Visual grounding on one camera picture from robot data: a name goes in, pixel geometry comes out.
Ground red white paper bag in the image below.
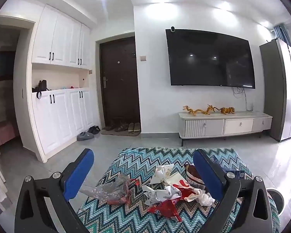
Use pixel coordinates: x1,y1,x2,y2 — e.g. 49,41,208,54
165,172,199,202

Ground dark blue white package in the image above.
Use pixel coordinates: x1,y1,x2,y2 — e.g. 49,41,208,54
210,155,245,179

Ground white green printed plastic bag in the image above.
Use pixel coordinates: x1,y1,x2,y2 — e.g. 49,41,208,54
142,185,182,206

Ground clear plastic bag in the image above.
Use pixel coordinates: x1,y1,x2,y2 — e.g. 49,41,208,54
79,174,131,205

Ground tan shoes pair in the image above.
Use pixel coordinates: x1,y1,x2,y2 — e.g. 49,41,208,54
128,123,141,133

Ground black shoes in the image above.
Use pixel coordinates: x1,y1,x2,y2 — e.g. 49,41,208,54
88,125,101,135

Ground golden tiger figurine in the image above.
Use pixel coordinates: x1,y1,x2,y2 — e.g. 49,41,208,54
220,107,235,115

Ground grey door mat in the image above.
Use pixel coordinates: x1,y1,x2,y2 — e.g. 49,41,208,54
101,129,140,137

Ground grey refrigerator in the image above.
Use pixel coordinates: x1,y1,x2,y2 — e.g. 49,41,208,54
260,38,291,142

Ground white tv cabinet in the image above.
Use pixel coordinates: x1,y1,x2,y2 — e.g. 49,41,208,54
179,111,272,140

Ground white tissue bag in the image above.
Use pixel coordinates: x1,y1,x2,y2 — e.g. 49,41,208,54
183,188,215,207

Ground brown sandals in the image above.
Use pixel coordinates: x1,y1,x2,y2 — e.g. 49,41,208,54
104,123,129,132

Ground television cables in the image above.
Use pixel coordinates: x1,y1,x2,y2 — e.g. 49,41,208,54
231,86,249,111

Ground blue curtain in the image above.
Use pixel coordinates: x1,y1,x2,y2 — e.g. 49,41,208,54
273,23,291,46

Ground white wifi router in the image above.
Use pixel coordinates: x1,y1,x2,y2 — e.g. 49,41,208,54
246,103,254,111

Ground dark brown snack bag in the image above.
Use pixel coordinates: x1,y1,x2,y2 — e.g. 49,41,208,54
185,164,205,190

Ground round trash bin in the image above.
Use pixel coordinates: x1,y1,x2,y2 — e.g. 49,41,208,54
267,188,285,216

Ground red snack wrapper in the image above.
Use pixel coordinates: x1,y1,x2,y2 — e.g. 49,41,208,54
148,198,182,222

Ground wall mounted black television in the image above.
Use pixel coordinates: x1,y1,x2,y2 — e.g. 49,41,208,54
165,28,255,89

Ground zigzag knitted table cloth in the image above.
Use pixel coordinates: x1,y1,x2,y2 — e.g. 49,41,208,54
76,147,281,233

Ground grey slipper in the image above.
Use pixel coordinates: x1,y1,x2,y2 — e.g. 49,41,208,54
77,131,94,141

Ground black handbag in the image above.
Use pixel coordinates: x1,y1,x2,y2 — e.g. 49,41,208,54
32,80,48,99

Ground dark brown entrance door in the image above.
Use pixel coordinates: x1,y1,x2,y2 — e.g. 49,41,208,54
100,37,140,126

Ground white shoe cabinet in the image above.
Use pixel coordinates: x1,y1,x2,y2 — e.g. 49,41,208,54
27,5,94,163

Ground white gold printed bag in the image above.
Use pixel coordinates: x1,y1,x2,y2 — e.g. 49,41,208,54
150,163,174,185

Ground golden dragon figurine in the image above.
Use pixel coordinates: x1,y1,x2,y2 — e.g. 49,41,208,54
183,105,219,116

